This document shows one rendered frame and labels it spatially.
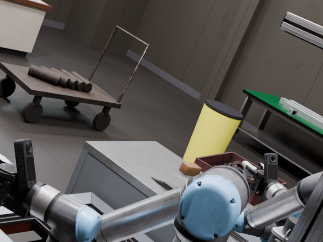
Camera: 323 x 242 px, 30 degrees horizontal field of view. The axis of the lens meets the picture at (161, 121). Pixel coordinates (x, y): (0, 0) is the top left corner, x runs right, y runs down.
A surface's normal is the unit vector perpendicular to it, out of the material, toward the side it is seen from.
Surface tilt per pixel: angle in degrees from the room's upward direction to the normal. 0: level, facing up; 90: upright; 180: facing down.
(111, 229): 87
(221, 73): 90
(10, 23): 90
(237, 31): 90
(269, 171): 61
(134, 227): 104
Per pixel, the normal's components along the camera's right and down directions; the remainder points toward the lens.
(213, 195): -0.25, 0.02
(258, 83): -0.65, -0.07
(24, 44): 0.65, 0.45
